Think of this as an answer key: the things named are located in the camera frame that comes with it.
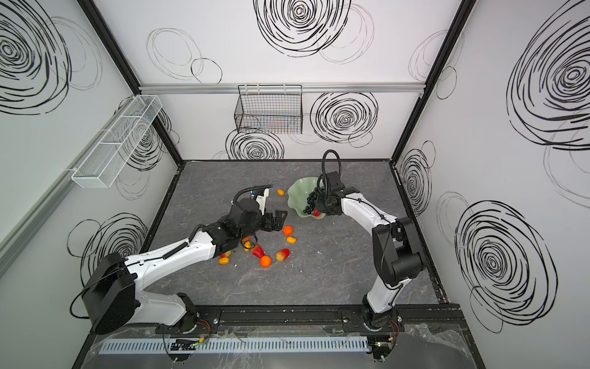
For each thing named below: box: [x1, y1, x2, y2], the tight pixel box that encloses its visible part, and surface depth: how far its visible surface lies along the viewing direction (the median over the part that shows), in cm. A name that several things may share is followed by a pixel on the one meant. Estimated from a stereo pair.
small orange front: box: [259, 255, 272, 269], surface depth 87 cm
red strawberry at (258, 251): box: [251, 245, 266, 259], surface depth 88 cm
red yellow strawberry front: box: [275, 248, 292, 262], surface depth 88 cm
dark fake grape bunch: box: [302, 186, 319, 215], surface depth 102 cm
